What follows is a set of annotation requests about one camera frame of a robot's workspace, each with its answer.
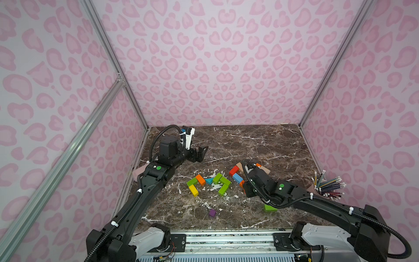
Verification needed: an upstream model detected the natural wood block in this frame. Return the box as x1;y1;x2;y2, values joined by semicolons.
260;166;271;175
236;163;244;172

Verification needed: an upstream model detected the light blue block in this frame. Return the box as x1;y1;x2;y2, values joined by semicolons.
232;173;243;184

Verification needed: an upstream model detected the green block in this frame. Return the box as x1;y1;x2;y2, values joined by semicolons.
218;184;229;196
213;173;223;184
219;176;231;187
264;204;278;212
187;178;199;187

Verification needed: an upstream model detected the yellow block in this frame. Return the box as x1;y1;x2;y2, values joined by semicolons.
189;185;199;197

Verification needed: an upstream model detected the green block bottom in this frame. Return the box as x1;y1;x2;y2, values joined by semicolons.
218;184;229;196

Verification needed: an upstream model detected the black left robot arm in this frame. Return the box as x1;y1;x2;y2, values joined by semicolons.
85;124;208;262

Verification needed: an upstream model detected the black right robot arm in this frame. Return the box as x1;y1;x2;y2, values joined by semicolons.
242;159;412;262

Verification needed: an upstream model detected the pink pencil case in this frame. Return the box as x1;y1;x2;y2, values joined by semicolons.
132;164;148;182

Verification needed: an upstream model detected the purple cube block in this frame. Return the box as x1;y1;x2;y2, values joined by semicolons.
209;209;217;218

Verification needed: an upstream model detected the bundle of pencils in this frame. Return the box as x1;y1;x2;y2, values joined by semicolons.
312;170;347;200

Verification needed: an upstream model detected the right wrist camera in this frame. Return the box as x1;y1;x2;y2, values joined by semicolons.
243;164;253;175

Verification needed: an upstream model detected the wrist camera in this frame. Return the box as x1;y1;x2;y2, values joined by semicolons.
181;126;195;150
243;164;253;175

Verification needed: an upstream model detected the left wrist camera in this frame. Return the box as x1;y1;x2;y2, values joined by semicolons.
181;126;195;150

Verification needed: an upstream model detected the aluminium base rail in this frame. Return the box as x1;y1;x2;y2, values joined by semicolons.
88;229;377;262

